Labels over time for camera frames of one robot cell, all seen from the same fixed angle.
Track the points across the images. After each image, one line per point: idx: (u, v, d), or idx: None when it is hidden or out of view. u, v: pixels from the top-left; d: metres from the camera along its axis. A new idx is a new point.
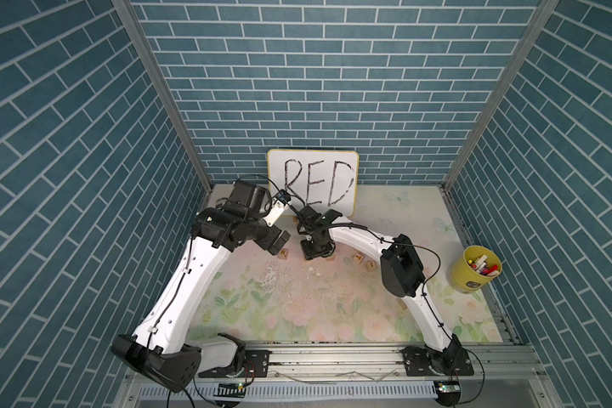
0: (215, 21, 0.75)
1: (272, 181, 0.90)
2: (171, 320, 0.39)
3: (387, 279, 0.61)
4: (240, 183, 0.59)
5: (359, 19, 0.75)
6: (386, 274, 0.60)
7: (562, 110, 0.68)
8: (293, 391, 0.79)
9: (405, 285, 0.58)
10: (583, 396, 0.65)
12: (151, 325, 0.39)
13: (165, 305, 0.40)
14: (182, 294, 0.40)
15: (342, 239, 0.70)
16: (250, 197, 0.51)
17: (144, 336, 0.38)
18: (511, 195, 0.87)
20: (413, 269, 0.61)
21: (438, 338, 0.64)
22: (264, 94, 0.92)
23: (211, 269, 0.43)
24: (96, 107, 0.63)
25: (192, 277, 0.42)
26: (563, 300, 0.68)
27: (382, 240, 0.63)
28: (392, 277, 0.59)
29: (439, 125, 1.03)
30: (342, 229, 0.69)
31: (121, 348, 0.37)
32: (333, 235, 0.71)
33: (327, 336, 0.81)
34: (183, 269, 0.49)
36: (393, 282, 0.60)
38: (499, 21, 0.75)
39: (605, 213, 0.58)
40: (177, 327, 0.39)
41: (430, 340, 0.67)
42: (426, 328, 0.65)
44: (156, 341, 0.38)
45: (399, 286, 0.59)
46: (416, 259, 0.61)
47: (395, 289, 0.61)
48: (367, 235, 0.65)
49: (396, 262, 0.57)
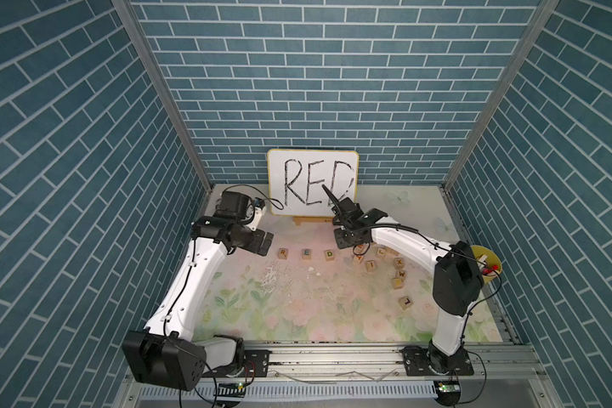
0: (215, 20, 0.75)
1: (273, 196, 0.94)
2: (184, 308, 0.42)
3: (439, 291, 0.53)
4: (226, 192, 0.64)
5: (359, 19, 0.75)
6: (439, 285, 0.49)
7: (562, 110, 0.68)
8: (293, 391, 0.79)
9: (461, 301, 0.49)
10: (583, 396, 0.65)
12: (164, 315, 0.41)
13: (174, 297, 0.43)
14: (189, 286, 0.44)
15: (389, 241, 0.62)
16: (237, 203, 0.58)
17: (156, 326, 0.40)
18: (511, 195, 0.87)
20: (474, 283, 0.52)
21: (450, 344, 0.63)
22: (264, 94, 0.92)
23: (212, 263, 0.47)
24: (96, 106, 0.63)
25: (196, 270, 0.46)
26: (563, 300, 0.68)
27: (437, 246, 0.54)
28: (444, 288, 0.51)
29: (439, 125, 1.03)
30: (388, 229, 0.62)
31: (133, 345, 0.38)
32: (376, 235, 0.65)
33: (327, 335, 0.81)
34: (188, 264, 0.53)
36: (446, 296, 0.52)
38: (499, 21, 0.75)
39: (605, 213, 0.58)
40: (189, 315, 0.41)
41: (440, 342, 0.65)
42: (444, 335, 0.63)
44: (171, 327, 0.40)
45: (454, 302, 0.51)
46: (478, 274, 0.52)
47: (446, 305, 0.53)
48: (419, 239, 0.57)
49: (452, 271, 0.48)
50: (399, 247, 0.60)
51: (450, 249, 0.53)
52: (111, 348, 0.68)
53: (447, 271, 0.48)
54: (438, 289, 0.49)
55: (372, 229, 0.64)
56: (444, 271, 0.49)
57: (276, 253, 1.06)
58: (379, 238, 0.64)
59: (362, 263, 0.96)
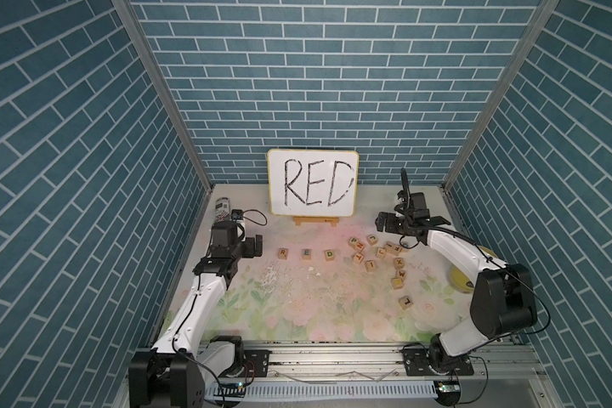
0: (215, 20, 0.75)
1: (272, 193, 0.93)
2: (189, 329, 0.45)
3: (479, 305, 0.49)
4: (214, 228, 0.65)
5: (359, 19, 0.75)
6: (481, 298, 0.49)
7: (562, 110, 0.68)
8: (293, 391, 0.79)
9: (500, 323, 0.46)
10: (582, 396, 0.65)
12: (170, 337, 0.43)
13: (180, 321, 0.46)
14: (195, 310, 0.48)
15: (441, 247, 0.62)
16: (228, 237, 0.62)
17: (164, 347, 0.42)
18: (511, 195, 0.87)
20: (522, 314, 0.47)
21: (453, 347, 0.64)
22: (264, 94, 0.92)
23: (216, 295, 0.52)
24: (96, 107, 0.63)
25: (201, 299, 0.50)
26: (563, 300, 0.68)
27: (490, 260, 0.52)
28: (483, 304, 0.48)
29: (439, 125, 1.03)
30: (444, 234, 0.62)
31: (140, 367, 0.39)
32: (432, 238, 0.65)
33: (327, 336, 0.81)
34: (191, 294, 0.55)
36: (484, 312, 0.48)
38: (499, 21, 0.75)
39: (606, 213, 0.58)
40: (195, 336, 0.44)
41: (447, 343, 0.65)
42: (452, 333, 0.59)
44: (179, 345, 0.42)
45: (490, 320, 0.47)
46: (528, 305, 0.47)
47: (481, 325, 0.50)
48: (473, 249, 0.56)
49: (499, 289, 0.46)
50: (450, 255, 0.60)
51: (502, 267, 0.50)
52: (111, 348, 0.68)
53: (492, 286, 0.46)
54: (477, 303, 0.50)
55: (430, 232, 0.64)
56: (488, 284, 0.46)
57: (276, 254, 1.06)
58: (433, 241, 0.64)
59: (362, 263, 0.96)
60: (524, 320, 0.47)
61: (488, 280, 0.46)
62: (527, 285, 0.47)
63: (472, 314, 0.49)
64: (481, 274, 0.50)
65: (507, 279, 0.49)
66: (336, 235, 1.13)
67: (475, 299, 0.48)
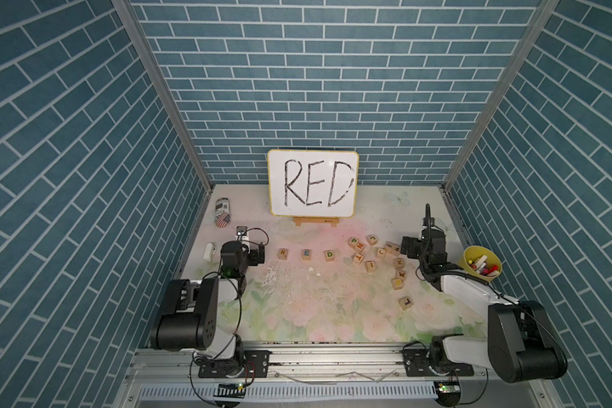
0: (215, 21, 0.75)
1: (273, 192, 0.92)
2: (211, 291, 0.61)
3: (495, 342, 0.47)
4: (223, 252, 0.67)
5: (359, 19, 0.75)
6: (495, 335, 0.46)
7: (562, 110, 0.68)
8: (293, 391, 0.79)
9: (518, 360, 0.43)
10: (583, 396, 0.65)
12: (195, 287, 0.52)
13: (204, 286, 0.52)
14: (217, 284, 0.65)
15: (456, 291, 0.62)
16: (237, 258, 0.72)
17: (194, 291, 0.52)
18: (511, 195, 0.87)
20: (544, 355, 0.43)
21: (455, 354, 0.63)
22: (264, 94, 0.92)
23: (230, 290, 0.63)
24: (96, 107, 0.63)
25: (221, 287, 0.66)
26: (563, 300, 0.68)
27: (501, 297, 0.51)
28: (499, 342, 0.46)
29: (439, 125, 1.03)
30: (456, 279, 0.62)
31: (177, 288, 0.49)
32: (445, 283, 0.65)
33: (327, 336, 0.81)
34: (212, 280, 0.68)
36: (501, 349, 0.45)
38: (499, 21, 0.75)
39: (606, 214, 0.58)
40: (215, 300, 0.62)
41: (450, 347, 0.65)
42: (460, 342, 0.62)
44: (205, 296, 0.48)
45: (509, 359, 0.44)
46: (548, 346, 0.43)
47: (502, 365, 0.45)
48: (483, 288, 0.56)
49: (511, 323, 0.44)
50: (464, 300, 0.59)
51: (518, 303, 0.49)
52: (111, 348, 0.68)
53: (504, 319, 0.45)
54: (493, 341, 0.47)
55: (443, 277, 0.65)
56: (498, 315, 0.45)
57: (276, 254, 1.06)
58: (446, 286, 0.65)
59: (362, 263, 0.96)
60: (548, 365, 0.43)
61: (498, 313, 0.46)
62: (544, 322, 0.45)
63: (491, 354, 0.48)
64: (491, 308, 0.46)
65: (524, 318, 0.48)
66: (336, 235, 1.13)
67: (490, 337, 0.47)
